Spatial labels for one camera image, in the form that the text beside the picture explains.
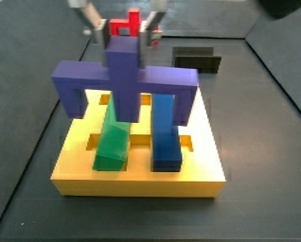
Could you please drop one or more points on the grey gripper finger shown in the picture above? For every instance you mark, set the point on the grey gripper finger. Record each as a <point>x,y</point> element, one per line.
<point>100,24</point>
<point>149,34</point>

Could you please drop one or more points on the purple cross-shaped block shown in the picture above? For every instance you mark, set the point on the purple cross-shaped block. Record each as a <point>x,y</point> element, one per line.
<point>128,80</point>

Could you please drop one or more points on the yellow slotted board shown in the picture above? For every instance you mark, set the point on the yellow slotted board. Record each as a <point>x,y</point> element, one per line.
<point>199,180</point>

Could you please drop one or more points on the red cross-shaped block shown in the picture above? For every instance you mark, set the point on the red cross-shaped block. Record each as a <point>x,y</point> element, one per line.
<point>130,24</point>

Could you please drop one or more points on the blue long bar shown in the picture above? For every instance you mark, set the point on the blue long bar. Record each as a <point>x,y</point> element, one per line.
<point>165,139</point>

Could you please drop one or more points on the green long bar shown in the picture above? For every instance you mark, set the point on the green long bar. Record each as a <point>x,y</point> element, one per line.
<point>112,153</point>

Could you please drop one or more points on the black angle bracket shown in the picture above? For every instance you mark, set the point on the black angle bracket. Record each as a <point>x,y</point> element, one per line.
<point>199,58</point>

